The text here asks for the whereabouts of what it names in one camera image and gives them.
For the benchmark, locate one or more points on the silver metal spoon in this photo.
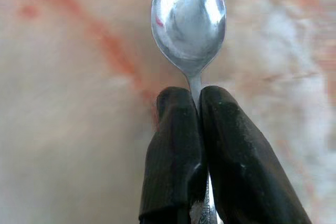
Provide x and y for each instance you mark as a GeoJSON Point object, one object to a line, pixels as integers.
{"type": "Point", "coordinates": [189, 22]}

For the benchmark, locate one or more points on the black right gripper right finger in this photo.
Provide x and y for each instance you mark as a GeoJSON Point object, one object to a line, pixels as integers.
{"type": "Point", "coordinates": [241, 166]}

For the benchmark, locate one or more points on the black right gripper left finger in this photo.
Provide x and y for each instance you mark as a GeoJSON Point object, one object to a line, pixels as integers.
{"type": "Point", "coordinates": [172, 155]}

